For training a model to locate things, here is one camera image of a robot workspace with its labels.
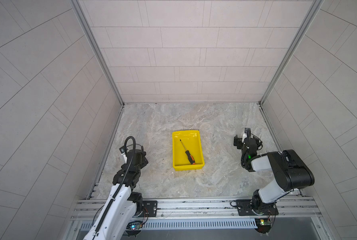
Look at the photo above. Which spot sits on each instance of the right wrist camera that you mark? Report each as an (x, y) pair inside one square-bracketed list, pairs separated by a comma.
[(246, 136)]

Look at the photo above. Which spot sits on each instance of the left controller board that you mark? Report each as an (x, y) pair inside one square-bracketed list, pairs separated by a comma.
[(134, 226)]

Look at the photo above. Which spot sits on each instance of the black orange handled screwdriver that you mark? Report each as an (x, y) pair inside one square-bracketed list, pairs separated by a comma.
[(189, 156)]

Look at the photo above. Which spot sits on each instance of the aluminium mounting rail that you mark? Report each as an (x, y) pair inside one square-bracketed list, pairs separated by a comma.
[(206, 214)]

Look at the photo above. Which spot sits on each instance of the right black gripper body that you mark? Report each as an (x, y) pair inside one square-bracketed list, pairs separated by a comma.
[(240, 145)]

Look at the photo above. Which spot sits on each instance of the right controller board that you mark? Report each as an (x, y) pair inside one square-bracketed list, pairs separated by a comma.
[(263, 225)]

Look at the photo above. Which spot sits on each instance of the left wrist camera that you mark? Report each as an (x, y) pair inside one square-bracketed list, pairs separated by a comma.
[(123, 151)]

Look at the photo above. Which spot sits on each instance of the right aluminium corner profile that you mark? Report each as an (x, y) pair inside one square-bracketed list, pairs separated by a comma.
[(311, 14)]

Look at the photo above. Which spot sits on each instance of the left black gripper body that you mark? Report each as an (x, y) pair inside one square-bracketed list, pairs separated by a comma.
[(143, 161)]

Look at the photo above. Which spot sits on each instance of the controller board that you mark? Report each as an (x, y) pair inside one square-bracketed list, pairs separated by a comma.
[(263, 225), (134, 226)]

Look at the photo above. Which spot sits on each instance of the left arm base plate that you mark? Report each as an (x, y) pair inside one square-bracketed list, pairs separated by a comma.
[(148, 208)]

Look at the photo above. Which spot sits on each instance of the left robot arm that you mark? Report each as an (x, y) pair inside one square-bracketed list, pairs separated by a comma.
[(122, 203)]

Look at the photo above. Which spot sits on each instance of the yellow plastic bin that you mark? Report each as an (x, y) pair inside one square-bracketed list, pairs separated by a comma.
[(192, 141)]

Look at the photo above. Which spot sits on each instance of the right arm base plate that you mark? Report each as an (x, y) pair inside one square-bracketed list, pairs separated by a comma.
[(249, 208)]

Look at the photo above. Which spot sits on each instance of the left aluminium corner profile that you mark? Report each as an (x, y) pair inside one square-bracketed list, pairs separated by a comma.
[(93, 44)]

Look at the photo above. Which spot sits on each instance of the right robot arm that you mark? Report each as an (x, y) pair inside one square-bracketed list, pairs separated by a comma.
[(290, 173)]

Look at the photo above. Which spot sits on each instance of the aluminium corner profile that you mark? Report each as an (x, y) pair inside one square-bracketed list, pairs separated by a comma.
[(93, 44), (311, 14)]

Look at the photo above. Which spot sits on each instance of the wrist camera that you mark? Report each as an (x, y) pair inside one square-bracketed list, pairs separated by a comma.
[(246, 136), (123, 151)]

